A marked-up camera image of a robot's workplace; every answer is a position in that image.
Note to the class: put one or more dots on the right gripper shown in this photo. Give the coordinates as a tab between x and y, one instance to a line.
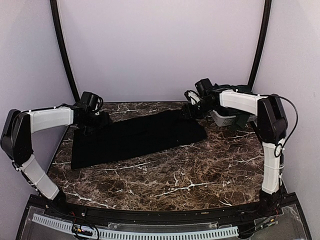
189	113

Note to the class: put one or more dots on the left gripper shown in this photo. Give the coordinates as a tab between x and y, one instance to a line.
105	121

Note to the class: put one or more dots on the black t-shirt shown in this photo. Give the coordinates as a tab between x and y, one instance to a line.
134	137

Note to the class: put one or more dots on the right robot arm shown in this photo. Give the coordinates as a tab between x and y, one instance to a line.
271	126

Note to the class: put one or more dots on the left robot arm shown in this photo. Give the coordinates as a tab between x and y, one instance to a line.
16	139

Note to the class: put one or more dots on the white laundry basket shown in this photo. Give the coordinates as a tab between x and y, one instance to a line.
240	119

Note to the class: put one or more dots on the dark green plaid garment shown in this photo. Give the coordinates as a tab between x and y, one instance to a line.
233	99

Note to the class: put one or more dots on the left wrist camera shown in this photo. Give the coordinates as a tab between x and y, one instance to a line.
90	102

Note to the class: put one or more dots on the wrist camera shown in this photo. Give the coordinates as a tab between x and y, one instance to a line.
90	102
202	86

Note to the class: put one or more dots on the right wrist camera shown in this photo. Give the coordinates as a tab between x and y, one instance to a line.
202	86

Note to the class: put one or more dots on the left black frame post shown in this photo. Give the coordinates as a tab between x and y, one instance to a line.
63	50

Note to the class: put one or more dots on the black frame post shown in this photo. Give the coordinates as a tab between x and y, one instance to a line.
63	50
260	43

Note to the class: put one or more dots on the black front rail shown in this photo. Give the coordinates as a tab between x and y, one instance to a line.
234	215

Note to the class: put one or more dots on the white slotted cable duct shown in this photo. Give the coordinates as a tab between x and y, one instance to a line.
117	231

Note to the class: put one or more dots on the right black frame post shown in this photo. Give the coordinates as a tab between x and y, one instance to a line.
260	43

